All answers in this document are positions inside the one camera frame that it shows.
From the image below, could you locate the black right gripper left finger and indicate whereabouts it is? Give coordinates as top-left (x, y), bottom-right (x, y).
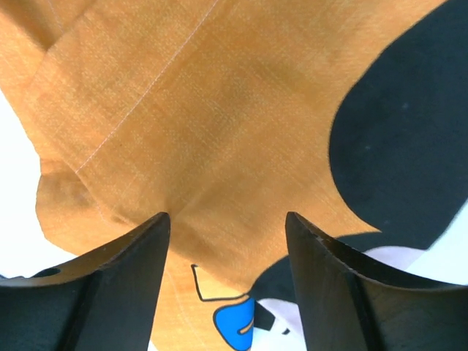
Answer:
top-left (1, 213), bottom-right (170, 350)

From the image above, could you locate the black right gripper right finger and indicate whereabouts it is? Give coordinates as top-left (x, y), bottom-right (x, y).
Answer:
top-left (285, 212), bottom-right (467, 351)

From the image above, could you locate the orange cartoon mouse placemat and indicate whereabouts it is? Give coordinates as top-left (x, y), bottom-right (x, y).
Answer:
top-left (1, 1), bottom-right (467, 350)

